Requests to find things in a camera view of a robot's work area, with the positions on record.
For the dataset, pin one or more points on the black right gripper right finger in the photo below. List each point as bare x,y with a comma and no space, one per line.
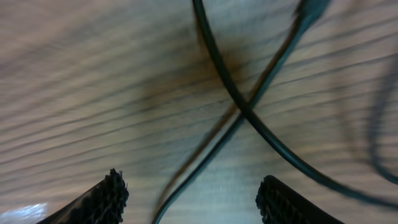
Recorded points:
279,204

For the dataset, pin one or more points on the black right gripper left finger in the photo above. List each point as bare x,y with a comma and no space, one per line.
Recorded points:
104,203

